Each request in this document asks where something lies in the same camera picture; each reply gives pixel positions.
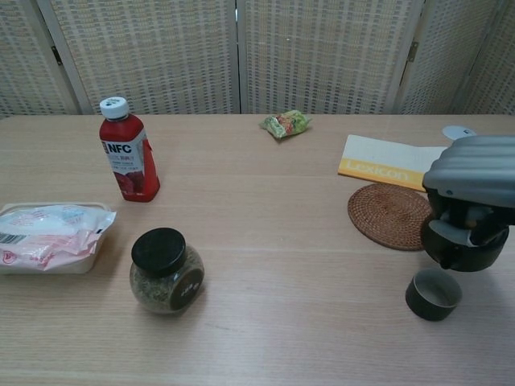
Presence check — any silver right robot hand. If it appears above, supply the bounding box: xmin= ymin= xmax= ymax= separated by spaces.
xmin=422 ymin=135 xmax=515 ymax=246

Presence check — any black teapot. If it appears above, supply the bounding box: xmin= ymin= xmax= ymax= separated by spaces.
xmin=420 ymin=212 xmax=510 ymax=273

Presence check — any dark ceramic cup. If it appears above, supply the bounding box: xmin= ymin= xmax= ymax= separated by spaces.
xmin=404 ymin=268 xmax=463 ymax=322

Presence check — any round woven rattan coaster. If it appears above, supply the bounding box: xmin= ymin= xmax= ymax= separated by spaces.
xmin=347 ymin=183 xmax=435 ymax=252

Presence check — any yellow white Lexicon book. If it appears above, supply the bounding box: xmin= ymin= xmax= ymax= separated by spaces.
xmin=336 ymin=133 xmax=450 ymax=191

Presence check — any green snack packet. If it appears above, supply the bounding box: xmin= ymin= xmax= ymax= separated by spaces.
xmin=259 ymin=109 xmax=314 ymax=142

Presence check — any glass jar black lid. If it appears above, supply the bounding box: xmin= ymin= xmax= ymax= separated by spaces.
xmin=129 ymin=227 xmax=205 ymax=316

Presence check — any woven folding screen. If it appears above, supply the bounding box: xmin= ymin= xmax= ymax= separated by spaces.
xmin=0 ymin=0 xmax=515 ymax=118

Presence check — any red NFC juice bottle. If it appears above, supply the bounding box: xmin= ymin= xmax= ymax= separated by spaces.
xmin=99 ymin=96 xmax=161 ymax=203

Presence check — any beige plastic tray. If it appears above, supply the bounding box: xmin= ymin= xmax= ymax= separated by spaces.
xmin=0 ymin=201 xmax=113 ymax=276

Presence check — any pink white snack bag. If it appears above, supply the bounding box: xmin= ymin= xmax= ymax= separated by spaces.
xmin=0 ymin=203 xmax=117 ymax=273

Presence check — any white round cable grommet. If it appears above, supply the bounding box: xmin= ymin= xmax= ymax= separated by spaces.
xmin=441 ymin=125 xmax=478 ymax=141

